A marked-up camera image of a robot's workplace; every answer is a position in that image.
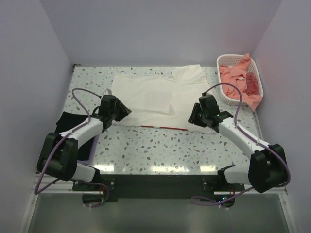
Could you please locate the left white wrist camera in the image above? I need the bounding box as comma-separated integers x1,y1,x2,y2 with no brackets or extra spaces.
103,88,112,95

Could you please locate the black folded t shirt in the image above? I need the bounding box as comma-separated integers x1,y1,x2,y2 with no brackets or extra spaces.
55,111,98,161

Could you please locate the white t shirt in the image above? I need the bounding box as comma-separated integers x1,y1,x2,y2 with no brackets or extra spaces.
111,65,215,134

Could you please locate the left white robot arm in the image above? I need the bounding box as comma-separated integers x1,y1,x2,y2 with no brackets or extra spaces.
36,95,132,182

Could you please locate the dark pink t shirt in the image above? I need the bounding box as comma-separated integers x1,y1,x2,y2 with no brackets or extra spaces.
245,72,259,96

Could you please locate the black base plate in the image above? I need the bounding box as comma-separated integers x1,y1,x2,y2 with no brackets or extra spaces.
72,174,244,204

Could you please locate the white plastic laundry basket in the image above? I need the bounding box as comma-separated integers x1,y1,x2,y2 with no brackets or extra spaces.
216,54,265,105

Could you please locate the salmon pink t shirt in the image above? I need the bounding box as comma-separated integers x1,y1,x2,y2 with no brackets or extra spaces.
219,52,263,111

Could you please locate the lavender folded t shirt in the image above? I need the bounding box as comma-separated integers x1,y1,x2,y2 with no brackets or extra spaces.
78,136,99,165

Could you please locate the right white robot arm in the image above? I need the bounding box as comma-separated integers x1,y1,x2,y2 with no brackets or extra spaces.
188,94,290,193

